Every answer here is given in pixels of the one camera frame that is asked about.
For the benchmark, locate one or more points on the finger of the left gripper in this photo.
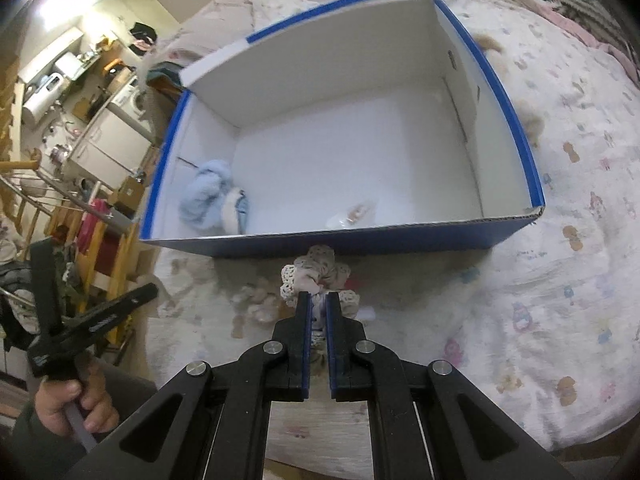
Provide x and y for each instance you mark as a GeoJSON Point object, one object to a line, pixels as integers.
{"type": "Point", "coordinates": [45, 288]}
{"type": "Point", "coordinates": [97, 322]}

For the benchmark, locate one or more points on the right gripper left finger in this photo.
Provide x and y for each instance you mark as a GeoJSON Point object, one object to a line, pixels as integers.
{"type": "Point", "coordinates": [211, 422]}

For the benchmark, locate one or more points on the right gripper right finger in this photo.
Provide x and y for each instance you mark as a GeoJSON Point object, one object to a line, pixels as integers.
{"type": "Point", "coordinates": [427, 421]}

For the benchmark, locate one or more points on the person's left hand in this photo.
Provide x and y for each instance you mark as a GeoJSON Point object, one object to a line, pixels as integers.
{"type": "Point", "coordinates": [52, 397]}

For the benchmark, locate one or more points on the small cardboard box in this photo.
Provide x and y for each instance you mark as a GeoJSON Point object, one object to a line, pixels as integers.
{"type": "Point", "coordinates": [128, 197]}

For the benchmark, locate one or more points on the light blue fluffy plush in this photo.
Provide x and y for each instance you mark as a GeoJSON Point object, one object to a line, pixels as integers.
{"type": "Point", "coordinates": [211, 201]}

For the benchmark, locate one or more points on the white kitchen cabinet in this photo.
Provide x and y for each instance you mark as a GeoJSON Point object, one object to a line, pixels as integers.
{"type": "Point", "coordinates": [109, 151]}

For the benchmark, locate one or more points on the clear plastic wrapper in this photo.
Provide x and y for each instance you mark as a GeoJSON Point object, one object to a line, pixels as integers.
{"type": "Point", "coordinates": [357, 216]}

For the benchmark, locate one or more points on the white water heater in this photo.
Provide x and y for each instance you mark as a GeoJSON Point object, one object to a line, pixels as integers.
{"type": "Point", "coordinates": [42, 99]}

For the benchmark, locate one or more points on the white washing machine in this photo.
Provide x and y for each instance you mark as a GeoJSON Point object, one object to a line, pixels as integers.
{"type": "Point", "coordinates": [127, 104]}

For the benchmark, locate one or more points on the blue white cardboard box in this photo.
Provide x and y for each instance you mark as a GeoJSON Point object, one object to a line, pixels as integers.
{"type": "Point", "coordinates": [384, 100]}

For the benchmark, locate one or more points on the dark hanging clothes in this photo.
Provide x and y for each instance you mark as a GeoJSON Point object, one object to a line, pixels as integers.
{"type": "Point", "coordinates": [143, 38]}

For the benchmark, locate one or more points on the beige plush toy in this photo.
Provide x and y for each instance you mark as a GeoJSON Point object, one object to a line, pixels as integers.
{"type": "Point", "coordinates": [529, 113]}

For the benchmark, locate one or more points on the striped knit cloth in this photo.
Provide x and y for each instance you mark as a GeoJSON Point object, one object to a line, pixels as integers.
{"type": "Point", "coordinates": [591, 17]}

